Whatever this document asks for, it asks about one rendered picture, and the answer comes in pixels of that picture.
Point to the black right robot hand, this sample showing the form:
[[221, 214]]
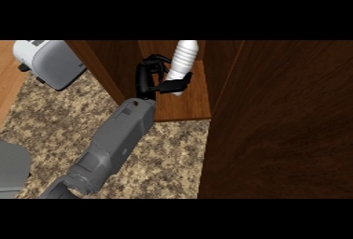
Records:
[[143, 81]]

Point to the white water bottle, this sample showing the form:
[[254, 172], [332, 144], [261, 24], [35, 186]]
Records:
[[181, 57]]

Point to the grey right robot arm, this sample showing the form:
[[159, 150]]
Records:
[[119, 133]]

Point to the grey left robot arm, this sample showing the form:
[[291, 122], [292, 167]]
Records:
[[11, 169]]

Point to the brown wooden cabinet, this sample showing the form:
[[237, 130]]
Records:
[[181, 105]]

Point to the dark brown cabinet door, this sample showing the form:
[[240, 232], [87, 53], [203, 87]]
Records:
[[285, 124]]

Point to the white and grey appliance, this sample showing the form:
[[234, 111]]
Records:
[[50, 62]]

